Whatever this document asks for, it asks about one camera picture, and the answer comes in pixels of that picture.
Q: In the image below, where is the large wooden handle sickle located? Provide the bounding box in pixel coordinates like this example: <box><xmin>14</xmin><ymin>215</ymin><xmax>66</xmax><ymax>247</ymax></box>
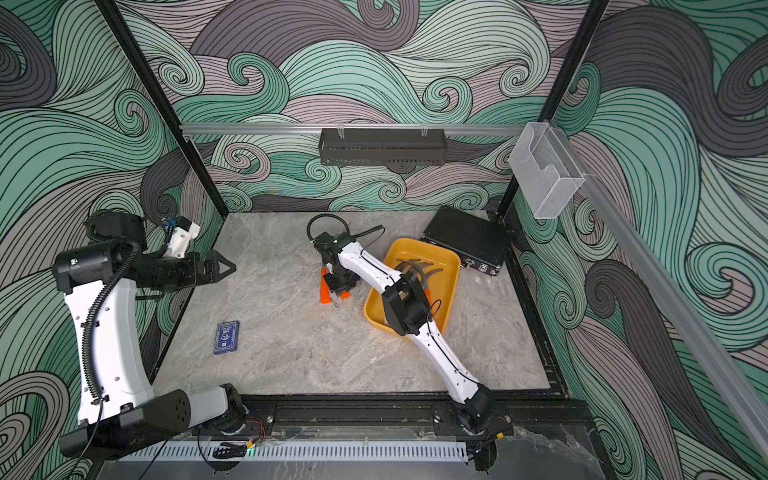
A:
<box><xmin>396</xmin><ymin>259</ymin><xmax>421</xmax><ymax>272</ymax></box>

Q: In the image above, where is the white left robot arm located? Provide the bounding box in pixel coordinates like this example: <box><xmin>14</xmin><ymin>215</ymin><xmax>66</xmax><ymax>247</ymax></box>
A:
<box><xmin>52</xmin><ymin>210</ymin><xmax>246</xmax><ymax>460</ymax></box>

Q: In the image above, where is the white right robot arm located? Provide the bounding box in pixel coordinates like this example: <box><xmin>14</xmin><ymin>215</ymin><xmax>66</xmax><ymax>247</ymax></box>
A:
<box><xmin>306</xmin><ymin>212</ymin><xmax>494</xmax><ymax>435</ymax></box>

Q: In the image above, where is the yellow plastic storage tray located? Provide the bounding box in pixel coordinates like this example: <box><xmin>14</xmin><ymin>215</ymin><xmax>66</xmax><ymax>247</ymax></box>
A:
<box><xmin>383</xmin><ymin>238</ymin><xmax>461</xmax><ymax>333</ymax></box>

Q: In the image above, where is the blue playing card box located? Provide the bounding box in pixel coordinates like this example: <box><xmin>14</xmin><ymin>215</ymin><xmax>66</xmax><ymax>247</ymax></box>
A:
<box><xmin>213</xmin><ymin>320</ymin><xmax>240</xmax><ymax>355</ymax></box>

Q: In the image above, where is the black aluminium carrying case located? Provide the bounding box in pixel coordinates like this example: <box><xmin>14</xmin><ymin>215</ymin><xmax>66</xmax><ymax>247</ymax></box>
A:
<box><xmin>421</xmin><ymin>206</ymin><xmax>508</xmax><ymax>276</ymax></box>

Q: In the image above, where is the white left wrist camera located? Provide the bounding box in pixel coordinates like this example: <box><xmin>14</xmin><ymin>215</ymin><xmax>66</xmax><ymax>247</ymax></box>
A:
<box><xmin>162</xmin><ymin>216</ymin><xmax>201</xmax><ymax>259</ymax></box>

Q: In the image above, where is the black perforated wall shelf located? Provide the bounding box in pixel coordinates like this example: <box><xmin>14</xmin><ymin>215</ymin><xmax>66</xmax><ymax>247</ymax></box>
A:
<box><xmin>318</xmin><ymin>129</ymin><xmax>448</xmax><ymax>167</ymax></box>

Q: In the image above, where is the aluminium horizontal wall rail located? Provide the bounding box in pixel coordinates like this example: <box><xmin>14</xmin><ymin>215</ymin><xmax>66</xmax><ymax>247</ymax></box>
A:
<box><xmin>180</xmin><ymin>122</ymin><xmax>525</xmax><ymax>137</ymax></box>

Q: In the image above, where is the white slotted cable duct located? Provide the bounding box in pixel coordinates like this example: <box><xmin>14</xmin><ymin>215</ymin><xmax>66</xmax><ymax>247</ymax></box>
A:
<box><xmin>123</xmin><ymin>440</ymin><xmax>469</xmax><ymax>463</ymax></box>

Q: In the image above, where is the clear plastic wall bin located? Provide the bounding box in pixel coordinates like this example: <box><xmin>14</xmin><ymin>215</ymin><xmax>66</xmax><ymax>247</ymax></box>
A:
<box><xmin>509</xmin><ymin>122</ymin><xmax>584</xmax><ymax>220</ymax></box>

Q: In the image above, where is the black vertical frame post left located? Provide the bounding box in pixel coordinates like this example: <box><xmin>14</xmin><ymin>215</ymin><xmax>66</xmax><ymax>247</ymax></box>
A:
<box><xmin>94</xmin><ymin>0</ymin><xmax>229</xmax><ymax>219</ymax></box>

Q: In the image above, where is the black vertical frame post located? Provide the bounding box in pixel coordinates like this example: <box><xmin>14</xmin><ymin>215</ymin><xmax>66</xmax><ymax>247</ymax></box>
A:
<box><xmin>94</xmin><ymin>0</ymin><xmax>229</xmax><ymax>219</ymax></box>
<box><xmin>494</xmin><ymin>0</ymin><xmax>612</xmax><ymax>220</ymax></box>

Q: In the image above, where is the aluminium right side rail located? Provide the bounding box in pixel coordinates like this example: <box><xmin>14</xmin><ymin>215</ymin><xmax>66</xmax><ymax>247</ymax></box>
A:
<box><xmin>548</xmin><ymin>122</ymin><xmax>768</xmax><ymax>463</ymax></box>

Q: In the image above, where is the black vertical frame post right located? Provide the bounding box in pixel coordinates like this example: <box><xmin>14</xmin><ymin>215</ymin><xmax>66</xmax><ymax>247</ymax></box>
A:
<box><xmin>494</xmin><ymin>0</ymin><xmax>612</xmax><ymax>220</ymax></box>

